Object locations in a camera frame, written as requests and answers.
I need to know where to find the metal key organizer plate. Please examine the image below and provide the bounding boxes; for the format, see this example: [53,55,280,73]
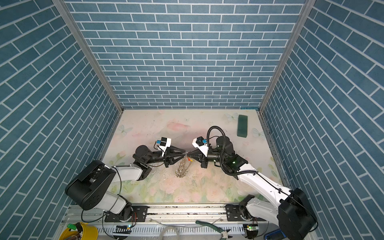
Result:
[175,156,189,178]

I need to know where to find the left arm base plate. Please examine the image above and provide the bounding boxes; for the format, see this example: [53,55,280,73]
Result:
[105,206,149,223]

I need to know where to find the blue device box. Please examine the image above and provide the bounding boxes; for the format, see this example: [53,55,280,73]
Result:
[264,229,287,240]

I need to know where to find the aluminium front rail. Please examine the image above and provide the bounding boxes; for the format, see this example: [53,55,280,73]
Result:
[54,203,280,240]

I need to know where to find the green rectangular block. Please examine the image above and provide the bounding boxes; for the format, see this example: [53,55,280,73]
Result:
[237,115,248,138]

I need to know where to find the clear plastic tube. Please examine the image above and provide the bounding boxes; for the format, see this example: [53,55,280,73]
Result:
[158,226,181,240]

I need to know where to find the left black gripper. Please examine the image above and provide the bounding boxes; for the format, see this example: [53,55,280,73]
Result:
[144,147,185,171]

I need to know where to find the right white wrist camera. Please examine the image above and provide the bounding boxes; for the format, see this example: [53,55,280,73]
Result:
[192,137,209,156]

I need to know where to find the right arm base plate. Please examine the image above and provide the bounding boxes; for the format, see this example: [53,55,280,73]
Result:
[225,203,257,222]

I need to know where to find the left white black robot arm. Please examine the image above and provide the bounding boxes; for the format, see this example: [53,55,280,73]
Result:
[65,145,186,222]

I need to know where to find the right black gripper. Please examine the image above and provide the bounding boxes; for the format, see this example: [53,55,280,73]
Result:
[187,148,227,169]

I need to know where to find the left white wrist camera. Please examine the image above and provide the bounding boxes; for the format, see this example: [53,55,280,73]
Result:
[155,137,172,152]

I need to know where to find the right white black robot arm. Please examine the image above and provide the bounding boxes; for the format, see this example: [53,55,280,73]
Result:
[187,126,319,240]

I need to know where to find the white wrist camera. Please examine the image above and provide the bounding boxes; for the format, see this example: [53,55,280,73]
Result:
[155,137,172,152]
[192,137,209,156]

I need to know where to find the green-handled pliers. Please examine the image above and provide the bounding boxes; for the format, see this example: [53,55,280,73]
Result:
[195,221,232,240]

